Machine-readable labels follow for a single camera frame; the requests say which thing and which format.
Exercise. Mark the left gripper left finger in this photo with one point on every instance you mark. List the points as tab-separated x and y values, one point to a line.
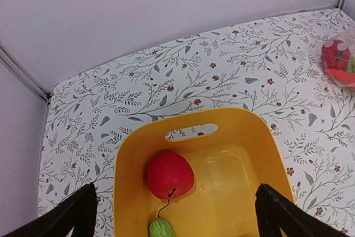
76	215

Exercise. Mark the green toy cucumber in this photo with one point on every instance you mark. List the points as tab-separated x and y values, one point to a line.
160	227

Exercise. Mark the yellow plastic basket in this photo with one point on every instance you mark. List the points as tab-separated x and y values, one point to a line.
231	152

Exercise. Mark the left aluminium frame post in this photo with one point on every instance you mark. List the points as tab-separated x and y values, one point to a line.
21	73

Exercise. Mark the red toy apple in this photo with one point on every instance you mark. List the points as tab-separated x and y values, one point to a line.
169	176

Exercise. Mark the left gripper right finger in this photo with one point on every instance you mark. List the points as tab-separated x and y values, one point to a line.
276	215

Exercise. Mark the red toy tomato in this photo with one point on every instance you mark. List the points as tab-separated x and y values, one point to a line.
335	54

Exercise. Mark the green toy grapes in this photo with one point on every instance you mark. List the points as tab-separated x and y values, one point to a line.
350	65

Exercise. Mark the orange toy carrot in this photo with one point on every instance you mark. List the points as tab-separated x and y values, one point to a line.
345	78

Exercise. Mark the clear zip top bag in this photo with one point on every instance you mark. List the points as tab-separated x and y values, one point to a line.
348	37

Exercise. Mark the floral table mat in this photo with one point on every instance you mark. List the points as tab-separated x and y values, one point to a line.
269	66

